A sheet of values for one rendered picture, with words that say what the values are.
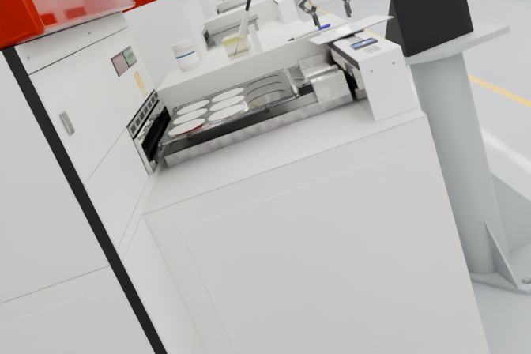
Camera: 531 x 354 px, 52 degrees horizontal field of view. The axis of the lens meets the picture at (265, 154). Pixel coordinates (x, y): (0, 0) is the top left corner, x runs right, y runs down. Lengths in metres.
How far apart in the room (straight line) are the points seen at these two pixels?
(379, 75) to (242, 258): 0.49
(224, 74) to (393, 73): 0.67
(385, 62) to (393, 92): 0.07
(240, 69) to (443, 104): 0.63
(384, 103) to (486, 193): 0.79
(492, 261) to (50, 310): 1.43
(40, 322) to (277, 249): 0.49
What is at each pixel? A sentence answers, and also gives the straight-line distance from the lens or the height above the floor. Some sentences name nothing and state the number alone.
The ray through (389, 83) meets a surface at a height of 0.89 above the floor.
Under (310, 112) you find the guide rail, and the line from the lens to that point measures 1.40.
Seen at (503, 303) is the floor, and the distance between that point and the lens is 1.94.
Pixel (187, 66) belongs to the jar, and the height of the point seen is 0.98.
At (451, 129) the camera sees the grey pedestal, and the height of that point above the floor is 0.56.
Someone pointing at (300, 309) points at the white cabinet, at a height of 0.48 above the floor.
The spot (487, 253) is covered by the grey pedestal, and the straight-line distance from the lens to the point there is 2.01.
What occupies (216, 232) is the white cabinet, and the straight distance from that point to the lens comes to 1.20.
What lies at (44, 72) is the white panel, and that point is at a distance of 1.00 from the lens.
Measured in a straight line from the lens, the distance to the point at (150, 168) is 1.33.
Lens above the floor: 1.20
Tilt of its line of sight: 18 degrees down
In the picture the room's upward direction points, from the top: 21 degrees counter-clockwise
